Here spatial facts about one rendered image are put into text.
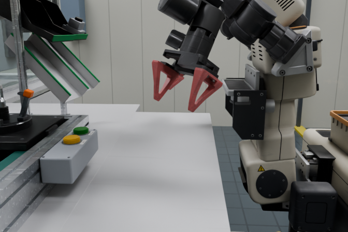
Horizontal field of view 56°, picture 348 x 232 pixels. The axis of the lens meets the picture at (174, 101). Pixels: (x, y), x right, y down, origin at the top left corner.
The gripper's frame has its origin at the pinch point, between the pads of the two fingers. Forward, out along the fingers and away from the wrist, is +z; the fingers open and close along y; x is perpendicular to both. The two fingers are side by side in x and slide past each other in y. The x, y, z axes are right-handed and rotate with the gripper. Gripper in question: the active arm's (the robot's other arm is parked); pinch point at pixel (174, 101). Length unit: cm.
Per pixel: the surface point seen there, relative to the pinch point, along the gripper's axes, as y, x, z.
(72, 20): -74, 9, -19
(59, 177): -18.7, -4.7, 23.9
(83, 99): -334, 181, 8
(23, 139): -33.5, -8.7, 20.7
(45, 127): -40.0, -1.4, 17.2
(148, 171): -17.6, 19.0, 17.4
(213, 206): 5.6, 17.6, 16.8
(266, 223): -46, 168, 36
